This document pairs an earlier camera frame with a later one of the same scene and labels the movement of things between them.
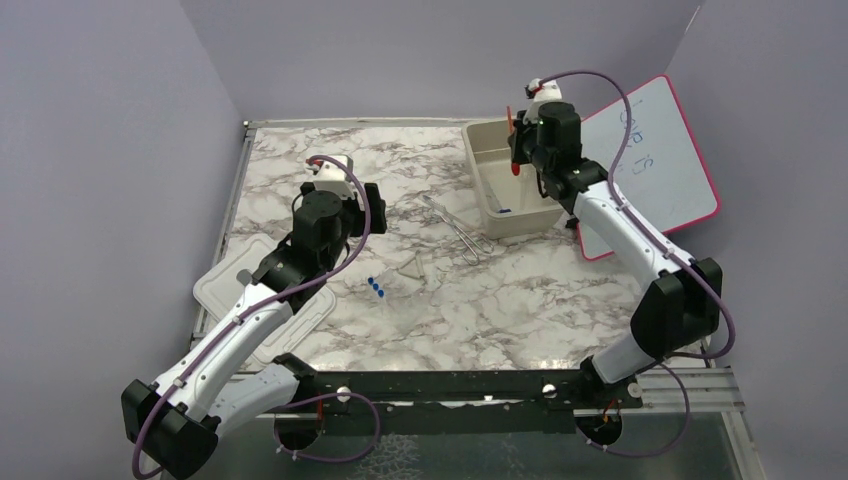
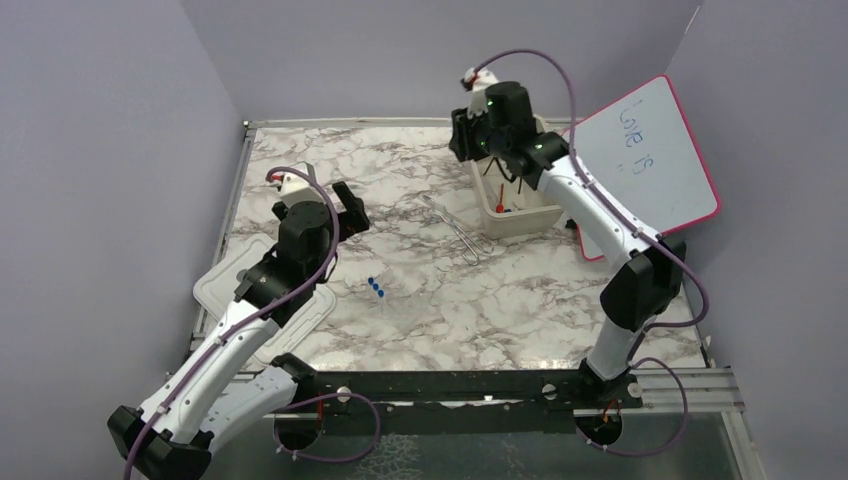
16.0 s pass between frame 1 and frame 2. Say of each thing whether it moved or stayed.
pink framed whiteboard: stayed
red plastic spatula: moved
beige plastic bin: stayed
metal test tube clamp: stayed
